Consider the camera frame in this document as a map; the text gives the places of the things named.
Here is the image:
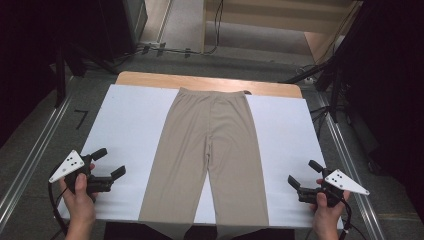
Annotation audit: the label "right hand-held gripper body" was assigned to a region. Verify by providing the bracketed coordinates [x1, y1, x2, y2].
[297, 168, 370, 208]

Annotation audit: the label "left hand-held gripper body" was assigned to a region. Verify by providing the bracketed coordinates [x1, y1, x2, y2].
[48, 149, 114, 195]

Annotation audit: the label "beige pants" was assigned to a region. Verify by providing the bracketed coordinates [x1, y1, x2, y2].
[138, 87, 270, 240]

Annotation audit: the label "person's right hand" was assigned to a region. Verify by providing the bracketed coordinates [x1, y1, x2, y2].
[309, 178, 351, 232]

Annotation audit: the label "person's left hand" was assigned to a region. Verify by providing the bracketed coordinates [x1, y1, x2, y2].
[59, 163, 100, 225]

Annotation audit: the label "white table mat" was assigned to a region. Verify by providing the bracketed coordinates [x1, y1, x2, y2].
[58, 83, 344, 230]

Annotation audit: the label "person's dark clothing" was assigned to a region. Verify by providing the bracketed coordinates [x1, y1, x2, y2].
[103, 221, 296, 240]

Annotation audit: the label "black tripod stand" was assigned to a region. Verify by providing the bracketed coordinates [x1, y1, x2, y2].
[54, 39, 119, 108]
[281, 54, 353, 124]

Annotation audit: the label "dark curtain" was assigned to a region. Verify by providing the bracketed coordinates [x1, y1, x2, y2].
[0, 0, 101, 149]
[333, 0, 424, 225]

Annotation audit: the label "power strip with plugs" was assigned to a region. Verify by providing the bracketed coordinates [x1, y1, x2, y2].
[139, 41, 168, 57]

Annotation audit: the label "dark cabinet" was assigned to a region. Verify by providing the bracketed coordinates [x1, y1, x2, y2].
[96, 0, 149, 63]

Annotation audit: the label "light wooden furniture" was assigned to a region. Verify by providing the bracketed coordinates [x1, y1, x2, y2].
[200, 0, 364, 65]

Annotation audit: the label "metal floor rail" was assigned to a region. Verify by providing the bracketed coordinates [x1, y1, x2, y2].
[315, 92, 388, 240]
[0, 95, 74, 232]

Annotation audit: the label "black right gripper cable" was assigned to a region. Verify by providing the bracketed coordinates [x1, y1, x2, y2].
[338, 198, 368, 240]

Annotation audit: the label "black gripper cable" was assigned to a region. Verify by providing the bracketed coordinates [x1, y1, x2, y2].
[338, 198, 368, 240]
[47, 181, 70, 238]

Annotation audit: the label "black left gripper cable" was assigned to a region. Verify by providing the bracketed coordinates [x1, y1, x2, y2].
[47, 181, 70, 238]

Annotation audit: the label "black floor cable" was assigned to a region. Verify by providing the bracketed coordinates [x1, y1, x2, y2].
[113, 46, 205, 59]

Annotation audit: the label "black hanging cable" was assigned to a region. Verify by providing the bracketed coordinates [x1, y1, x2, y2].
[203, 0, 225, 56]

